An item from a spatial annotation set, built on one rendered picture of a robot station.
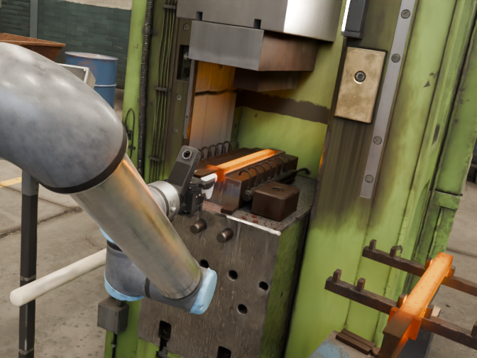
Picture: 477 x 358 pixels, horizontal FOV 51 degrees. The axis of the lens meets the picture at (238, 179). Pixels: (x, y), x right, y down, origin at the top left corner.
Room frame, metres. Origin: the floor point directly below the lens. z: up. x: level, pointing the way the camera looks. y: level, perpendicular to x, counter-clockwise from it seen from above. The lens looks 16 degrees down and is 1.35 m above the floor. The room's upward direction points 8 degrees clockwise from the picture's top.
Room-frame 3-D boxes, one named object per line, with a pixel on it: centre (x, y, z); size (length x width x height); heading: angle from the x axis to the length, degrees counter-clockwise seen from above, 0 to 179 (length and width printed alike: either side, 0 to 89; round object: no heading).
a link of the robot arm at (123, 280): (0.94, 0.19, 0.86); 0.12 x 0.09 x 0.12; 72
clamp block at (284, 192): (1.25, -0.11, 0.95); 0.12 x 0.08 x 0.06; 155
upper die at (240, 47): (1.46, -0.01, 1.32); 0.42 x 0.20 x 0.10; 155
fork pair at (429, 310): (0.86, -0.38, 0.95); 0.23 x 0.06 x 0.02; 150
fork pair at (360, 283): (0.92, -0.28, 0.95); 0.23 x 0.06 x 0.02; 150
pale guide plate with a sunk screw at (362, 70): (1.25, -0.26, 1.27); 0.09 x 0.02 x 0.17; 65
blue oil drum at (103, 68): (5.74, 1.83, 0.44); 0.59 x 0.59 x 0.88
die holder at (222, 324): (1.44, -0.06, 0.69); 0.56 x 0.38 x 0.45; 155
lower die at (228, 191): (1.46, -0.01, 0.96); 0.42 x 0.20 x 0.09; 155
